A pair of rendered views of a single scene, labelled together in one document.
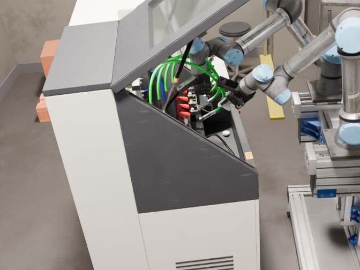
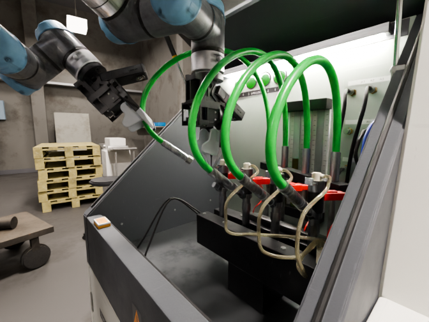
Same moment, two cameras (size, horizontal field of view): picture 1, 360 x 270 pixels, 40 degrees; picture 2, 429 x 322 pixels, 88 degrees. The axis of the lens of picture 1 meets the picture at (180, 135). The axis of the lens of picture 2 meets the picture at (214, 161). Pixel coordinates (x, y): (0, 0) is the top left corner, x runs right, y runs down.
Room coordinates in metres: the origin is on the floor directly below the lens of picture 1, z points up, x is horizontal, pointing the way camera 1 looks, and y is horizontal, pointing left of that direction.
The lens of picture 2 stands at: (2.55, -0.47, 1.20)
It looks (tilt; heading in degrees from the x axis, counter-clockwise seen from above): 8 degrees down; 138
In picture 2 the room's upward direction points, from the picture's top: straight up
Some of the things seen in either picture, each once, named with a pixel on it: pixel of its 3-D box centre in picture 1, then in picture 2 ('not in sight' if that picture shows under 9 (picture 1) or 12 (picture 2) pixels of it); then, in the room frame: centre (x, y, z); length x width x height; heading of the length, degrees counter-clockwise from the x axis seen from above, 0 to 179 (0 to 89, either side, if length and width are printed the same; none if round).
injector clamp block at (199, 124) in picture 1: (194, 132); (258, 260); (2.26, -0.08, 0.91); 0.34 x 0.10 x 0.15; 0
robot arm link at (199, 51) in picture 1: (197, 52); (207, 29); (2.14, -0.13, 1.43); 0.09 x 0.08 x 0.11; 115
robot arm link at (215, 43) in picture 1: (217, 47); (176, 9); (2.16, -0.22, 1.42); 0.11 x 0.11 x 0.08; 25
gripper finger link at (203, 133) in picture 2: (202, 103); (202, 147); (2.12, -0.13, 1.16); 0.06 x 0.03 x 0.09; 90
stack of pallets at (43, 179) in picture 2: not in sight; (69, 171); (-2.08, 0.20, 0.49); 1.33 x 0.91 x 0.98; 173
